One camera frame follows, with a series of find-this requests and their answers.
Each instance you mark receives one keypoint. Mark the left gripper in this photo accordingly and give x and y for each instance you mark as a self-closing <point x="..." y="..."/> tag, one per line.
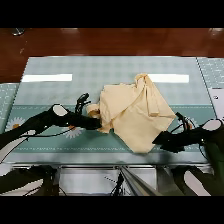
<point x="89" y="124"/>

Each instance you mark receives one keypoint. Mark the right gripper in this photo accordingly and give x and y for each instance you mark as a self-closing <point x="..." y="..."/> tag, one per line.
<point x="170" y="141"/>

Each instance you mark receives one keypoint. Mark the pale yellow shirt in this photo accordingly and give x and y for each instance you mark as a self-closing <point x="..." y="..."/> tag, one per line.
<point x="140" y="113"/>

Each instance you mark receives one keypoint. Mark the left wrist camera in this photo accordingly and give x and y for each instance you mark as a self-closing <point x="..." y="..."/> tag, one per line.
<point x="81" y="101"/>

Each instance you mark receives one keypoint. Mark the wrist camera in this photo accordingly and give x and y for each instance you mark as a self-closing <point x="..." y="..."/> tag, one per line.
<point x="81" y="101"/>
<point x="182" y="119"/>

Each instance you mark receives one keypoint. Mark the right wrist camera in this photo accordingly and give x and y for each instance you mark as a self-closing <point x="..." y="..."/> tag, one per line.
<point x="182" y="119"/>

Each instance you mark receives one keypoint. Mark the silver frame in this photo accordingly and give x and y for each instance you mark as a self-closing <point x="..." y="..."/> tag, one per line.
<point x="140" y="185"/>

